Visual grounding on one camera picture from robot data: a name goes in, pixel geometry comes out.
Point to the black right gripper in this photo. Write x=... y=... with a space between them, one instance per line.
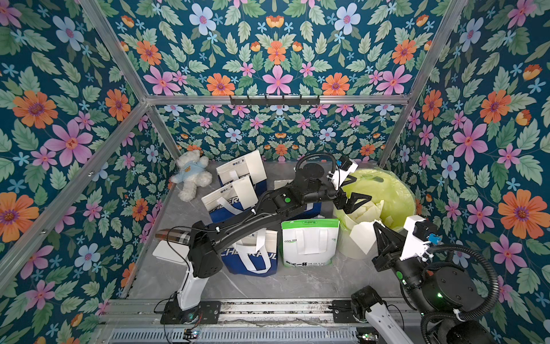
x=391 y=251

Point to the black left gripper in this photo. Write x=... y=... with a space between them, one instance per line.
x=344 y=203

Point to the white trash bin green liner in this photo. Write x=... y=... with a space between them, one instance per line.
x=392 y=203

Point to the white bag green top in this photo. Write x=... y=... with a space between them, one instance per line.
x=309 y=242

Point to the blue white tote bag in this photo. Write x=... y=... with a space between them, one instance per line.
x=250 y=164
x=255 y=255

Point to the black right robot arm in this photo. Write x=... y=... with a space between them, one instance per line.
x=441 y=290

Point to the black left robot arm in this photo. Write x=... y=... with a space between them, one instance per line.
x=205 y=243

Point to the middle right blue white bag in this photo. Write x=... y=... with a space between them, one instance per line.
x=308 y=210

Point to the middle left blue white bag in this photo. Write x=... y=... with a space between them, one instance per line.
x=230 y=200

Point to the white teddy bear blue shirt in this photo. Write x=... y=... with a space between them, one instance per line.
x=192 y=173

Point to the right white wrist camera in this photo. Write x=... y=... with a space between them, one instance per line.
x=421 y=236

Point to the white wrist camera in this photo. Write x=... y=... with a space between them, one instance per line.
x=343 y=168
x=421 y=236

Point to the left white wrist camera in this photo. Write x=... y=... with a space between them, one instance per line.
x=343 y=168

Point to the black wall hook rail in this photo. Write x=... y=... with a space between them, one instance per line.
x=275 y=100

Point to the plaid box near wall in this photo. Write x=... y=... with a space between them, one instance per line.
x=178 y=235

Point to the white pad near wall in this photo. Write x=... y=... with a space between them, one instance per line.
x=171 y=252

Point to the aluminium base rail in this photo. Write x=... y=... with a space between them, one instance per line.
x=302 y=320

